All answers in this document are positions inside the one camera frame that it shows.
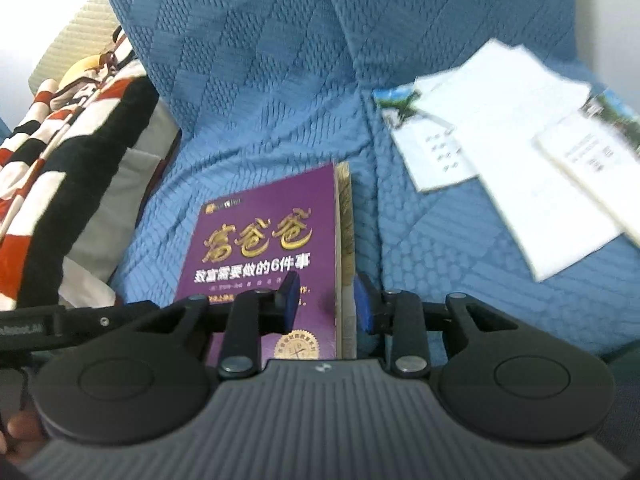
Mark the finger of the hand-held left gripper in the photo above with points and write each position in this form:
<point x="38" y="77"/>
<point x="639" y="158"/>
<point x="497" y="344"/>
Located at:
<point x="103" y="321"/>

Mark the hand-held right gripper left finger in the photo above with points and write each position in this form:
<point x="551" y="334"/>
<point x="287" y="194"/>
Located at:
<point x="290" y="302"/>

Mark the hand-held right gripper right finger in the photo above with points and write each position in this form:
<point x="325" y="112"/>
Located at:
<point x="364" y="305"/>

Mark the purple and orange book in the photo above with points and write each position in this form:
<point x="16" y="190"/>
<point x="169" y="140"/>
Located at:
<point x="260" y="240"/>

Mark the photo cover notebook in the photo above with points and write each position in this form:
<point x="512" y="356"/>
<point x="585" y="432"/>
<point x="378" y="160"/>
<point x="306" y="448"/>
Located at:
<point x="430" y="145"/>
<point x="590" y="160"/>

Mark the white paper sheet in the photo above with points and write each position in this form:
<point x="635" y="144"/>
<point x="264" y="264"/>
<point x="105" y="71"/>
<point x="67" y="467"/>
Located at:
<point x="525" y="160"/>

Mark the person's left hand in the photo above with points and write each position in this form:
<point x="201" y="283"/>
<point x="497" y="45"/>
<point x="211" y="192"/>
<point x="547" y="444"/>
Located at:
<point x="20" y="427"/>

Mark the red black white striped blanket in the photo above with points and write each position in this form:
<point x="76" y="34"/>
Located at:
<point x="60" y="160"/>

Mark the blue textured sofa cover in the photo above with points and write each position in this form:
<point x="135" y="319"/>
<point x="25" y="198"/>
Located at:
<point x="260" y="85"/>

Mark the yellow plush toy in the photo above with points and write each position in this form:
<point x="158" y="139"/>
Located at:
<point x="80" y="67"/>

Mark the beige textured cushion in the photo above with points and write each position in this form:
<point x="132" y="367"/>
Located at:
<point x="75" y="30"/>

